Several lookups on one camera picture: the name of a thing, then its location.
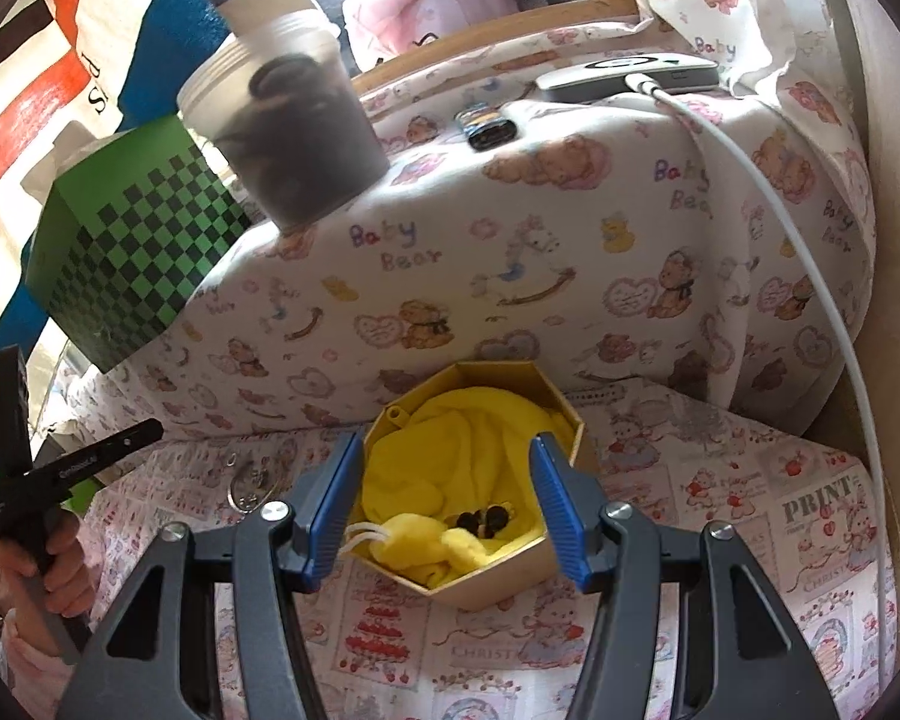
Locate green checkered tissue box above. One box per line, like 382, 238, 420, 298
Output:
25, 115, 251, 372

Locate small brown bead jewelry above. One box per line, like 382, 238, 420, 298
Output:
455, 504, 512, 539

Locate pink plush toy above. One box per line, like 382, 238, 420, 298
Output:
343, 0, 520, 71

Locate hexagonal cardboard box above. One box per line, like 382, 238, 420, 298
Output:
344, 361, 596, 611

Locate silver bangle ring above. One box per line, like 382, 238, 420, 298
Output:
224, 452, 281, 517

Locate striped Paris curtain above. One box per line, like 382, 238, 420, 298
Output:
0, 0, 229, 316

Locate person's left hand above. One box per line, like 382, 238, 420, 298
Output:
0, 511, 95, 656

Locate christmas print bed cover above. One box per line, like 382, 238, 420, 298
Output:
51, 377, 900, 720

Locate white charging cable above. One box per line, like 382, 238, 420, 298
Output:
624, 71, 891, 691

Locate teddy bear print sheet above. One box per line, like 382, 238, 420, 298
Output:
82, 0, 877, 439

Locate grey charging device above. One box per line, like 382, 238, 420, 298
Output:
536, 52, 720, 104

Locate yellow cloth pouch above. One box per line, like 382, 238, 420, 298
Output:
343, 387, 574, 590

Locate white tissue paper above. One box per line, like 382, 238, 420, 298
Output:
20, 122, 115, 205

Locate small black lighter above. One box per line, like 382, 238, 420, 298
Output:
455, 103, 518, 153

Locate plastic tub with dark contents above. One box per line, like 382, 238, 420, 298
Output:
176, 10, 390, 231

